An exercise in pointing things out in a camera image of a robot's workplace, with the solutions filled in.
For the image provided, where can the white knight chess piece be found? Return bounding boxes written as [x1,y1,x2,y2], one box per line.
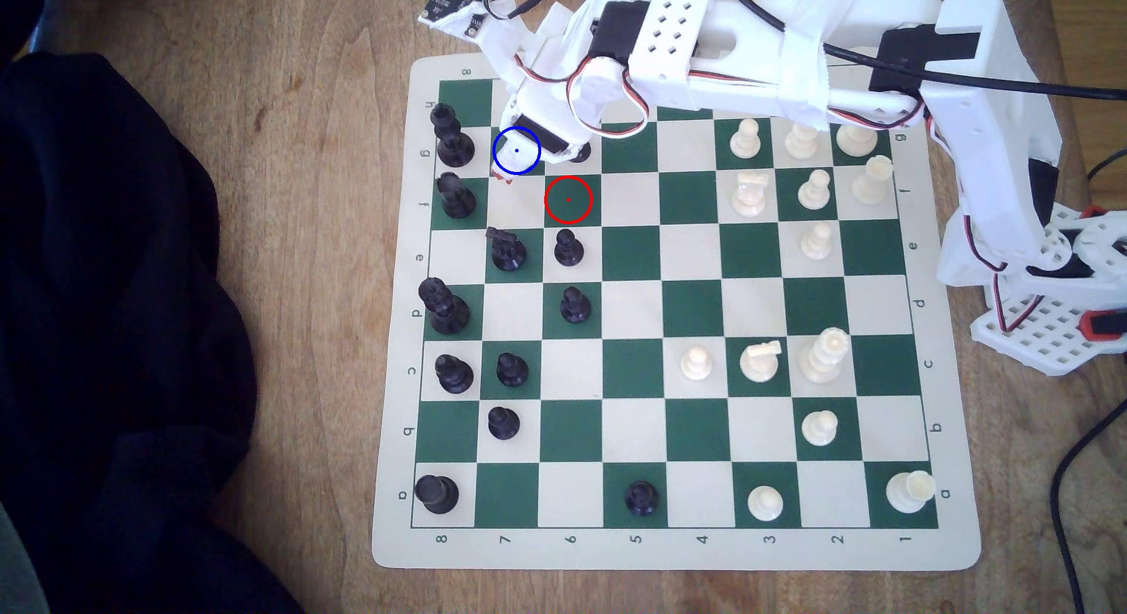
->
[731,171,771,219]
[738,339,783,384]

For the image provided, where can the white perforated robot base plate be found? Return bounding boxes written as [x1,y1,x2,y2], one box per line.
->
[971,204,1127,377]

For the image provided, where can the white king chess piece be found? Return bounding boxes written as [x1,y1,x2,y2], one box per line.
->
[798,327,852,384]

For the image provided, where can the black queen chess piece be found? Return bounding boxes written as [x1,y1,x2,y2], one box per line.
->
[418,276,471,336]

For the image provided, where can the black knight chess piece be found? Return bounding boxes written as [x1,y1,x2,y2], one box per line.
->
[486,227,528,272]

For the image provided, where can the black king chess piece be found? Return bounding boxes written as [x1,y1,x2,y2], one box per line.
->
[428,102,477,168]

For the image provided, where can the black cloth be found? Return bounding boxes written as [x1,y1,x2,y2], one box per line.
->
[0,52,305,614]

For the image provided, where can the white bishop chess piece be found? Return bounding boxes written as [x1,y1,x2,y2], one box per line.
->
[784,121,821,161]

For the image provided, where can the white rook chess piece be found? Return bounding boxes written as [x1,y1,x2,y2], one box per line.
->
[851,154,895,205]
[885,470,936,515]

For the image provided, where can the black bishop chess piece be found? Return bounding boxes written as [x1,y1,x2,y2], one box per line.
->
[434,353,475,395]

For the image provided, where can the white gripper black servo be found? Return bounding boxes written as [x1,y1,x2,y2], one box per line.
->
[493,0,651,185]

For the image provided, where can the red black clamp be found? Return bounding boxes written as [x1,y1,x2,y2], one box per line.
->
[1081,308,1127,342]

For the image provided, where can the black floor cable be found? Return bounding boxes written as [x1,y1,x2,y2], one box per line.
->
[1050,401,1127,614]

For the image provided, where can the black rook chess piece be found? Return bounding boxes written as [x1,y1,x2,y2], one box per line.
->
[414,474,460,515]
[437,172,477,220]

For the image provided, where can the green white chess board mat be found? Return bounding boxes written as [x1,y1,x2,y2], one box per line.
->
[370,35,983,572]

